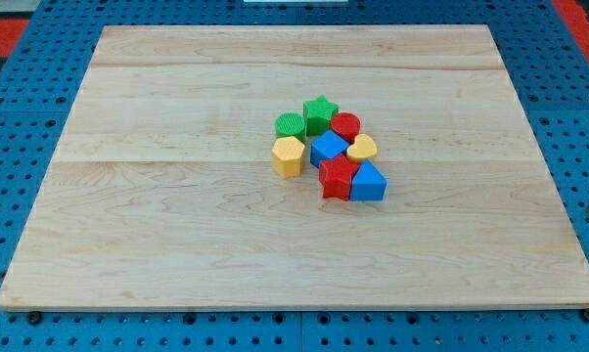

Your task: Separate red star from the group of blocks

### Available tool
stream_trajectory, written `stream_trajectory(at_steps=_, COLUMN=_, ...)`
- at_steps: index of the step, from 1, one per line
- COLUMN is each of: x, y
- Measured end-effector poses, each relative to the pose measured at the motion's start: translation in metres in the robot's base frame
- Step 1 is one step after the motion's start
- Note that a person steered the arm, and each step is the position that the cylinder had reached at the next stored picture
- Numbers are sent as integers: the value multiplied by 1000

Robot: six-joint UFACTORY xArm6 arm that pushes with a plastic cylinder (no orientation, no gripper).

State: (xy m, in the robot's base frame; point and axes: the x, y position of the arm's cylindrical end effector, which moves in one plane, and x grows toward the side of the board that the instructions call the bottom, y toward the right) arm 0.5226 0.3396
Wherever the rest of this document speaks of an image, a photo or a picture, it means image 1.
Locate green cylinder block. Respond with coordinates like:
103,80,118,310
275,112,306,143

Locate green star block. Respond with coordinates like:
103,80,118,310
303,95,339,136

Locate red cylinder block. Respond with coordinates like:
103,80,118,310
330,111,361,144

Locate red star block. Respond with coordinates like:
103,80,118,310
319,154,359,200

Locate wooden board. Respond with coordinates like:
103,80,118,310
0,25,589,312

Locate blue triangle block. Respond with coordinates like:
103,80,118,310
349,160,387,201

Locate yellow heart block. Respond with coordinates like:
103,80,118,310
346,133,378,164

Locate blue cube block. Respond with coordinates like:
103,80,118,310
310,130,349,168

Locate blue perforated table frame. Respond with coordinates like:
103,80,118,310
0,0,589,351

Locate yellow hexagon block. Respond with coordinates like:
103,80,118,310
272,136,305,178

